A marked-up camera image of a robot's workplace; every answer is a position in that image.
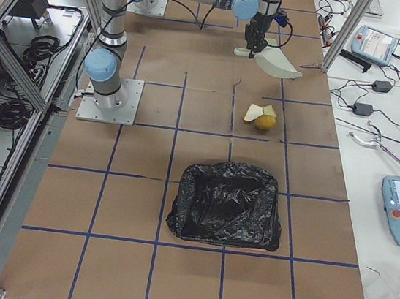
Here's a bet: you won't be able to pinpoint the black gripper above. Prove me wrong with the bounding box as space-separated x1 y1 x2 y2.
244 12 273 59

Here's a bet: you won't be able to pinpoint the pale green dustpan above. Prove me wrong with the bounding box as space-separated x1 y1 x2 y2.
234 38 303 79

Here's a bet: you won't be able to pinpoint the large bread slice piece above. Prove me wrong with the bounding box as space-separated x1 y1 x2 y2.
243 103 264 123

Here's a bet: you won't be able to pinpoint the small bread slice piece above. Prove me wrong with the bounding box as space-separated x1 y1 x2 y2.
262 105 277 118

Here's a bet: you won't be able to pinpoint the yellow potato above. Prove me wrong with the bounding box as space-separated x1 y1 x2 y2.
254 114 277 131

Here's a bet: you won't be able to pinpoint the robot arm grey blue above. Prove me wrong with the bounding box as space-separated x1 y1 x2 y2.
84 0 282 110

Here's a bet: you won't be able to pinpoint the black bag lined bin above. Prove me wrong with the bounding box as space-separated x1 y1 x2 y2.
166 162 282 252

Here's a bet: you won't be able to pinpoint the blue teach pendant far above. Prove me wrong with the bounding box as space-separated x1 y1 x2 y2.
351 25 399 66

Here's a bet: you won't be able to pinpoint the black power adapter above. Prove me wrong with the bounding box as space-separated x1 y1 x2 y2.
371 80 393 94
352 102 374 117

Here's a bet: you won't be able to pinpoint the metal reacher grabber tool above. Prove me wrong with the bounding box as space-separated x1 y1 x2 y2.
349 120 400 164

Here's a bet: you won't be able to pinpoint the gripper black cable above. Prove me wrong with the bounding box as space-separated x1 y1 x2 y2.
270 10 296 52

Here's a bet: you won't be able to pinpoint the black handle tool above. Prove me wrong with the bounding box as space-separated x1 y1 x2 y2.
340 49 372 73

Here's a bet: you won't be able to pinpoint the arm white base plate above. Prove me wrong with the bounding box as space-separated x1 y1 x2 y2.
75 78 145 126
127 0 167 18

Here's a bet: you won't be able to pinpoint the aluminium frame post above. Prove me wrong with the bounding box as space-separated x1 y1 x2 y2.
320 0 373 73

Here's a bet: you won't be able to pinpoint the coiled black cables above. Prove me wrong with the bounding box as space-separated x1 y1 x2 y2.
0 99 32 134

